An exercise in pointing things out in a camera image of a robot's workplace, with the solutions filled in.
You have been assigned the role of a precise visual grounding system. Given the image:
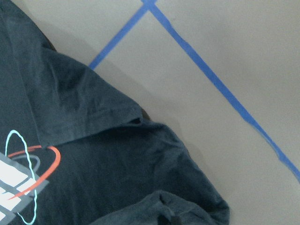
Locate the black printed t-shirt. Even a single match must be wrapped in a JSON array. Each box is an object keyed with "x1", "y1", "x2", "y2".
[{"x1": 0, "y1": 0, "x2": 230, "y2": 225}]

